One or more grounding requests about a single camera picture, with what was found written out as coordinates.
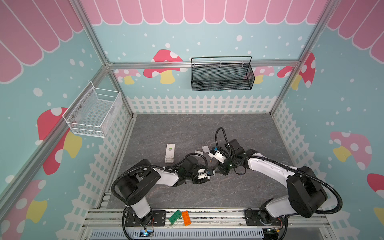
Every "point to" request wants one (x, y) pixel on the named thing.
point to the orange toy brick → (186, 218)
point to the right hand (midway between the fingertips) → (213, 169)
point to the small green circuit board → (146, 233)
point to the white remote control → (169, 155)
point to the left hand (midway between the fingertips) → (206, 175)
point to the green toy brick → (175, 217)
